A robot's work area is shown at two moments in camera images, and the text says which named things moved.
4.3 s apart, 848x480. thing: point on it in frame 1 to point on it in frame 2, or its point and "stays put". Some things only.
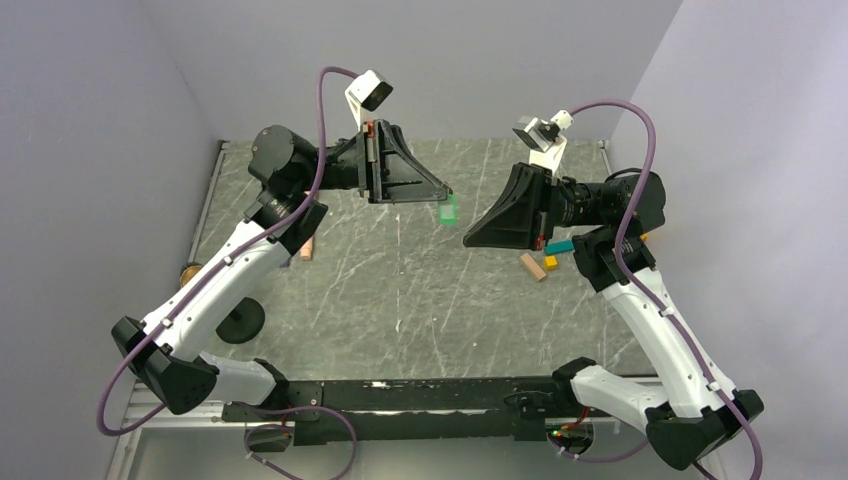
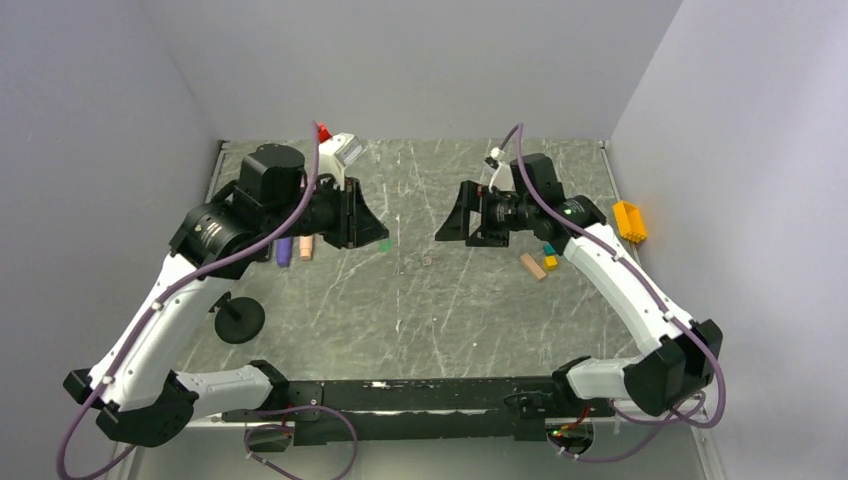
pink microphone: [307, 249] stays put
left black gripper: [397, 177] to [356, 222]
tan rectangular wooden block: [540, 274] stays put
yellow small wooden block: [550, 263] stays put
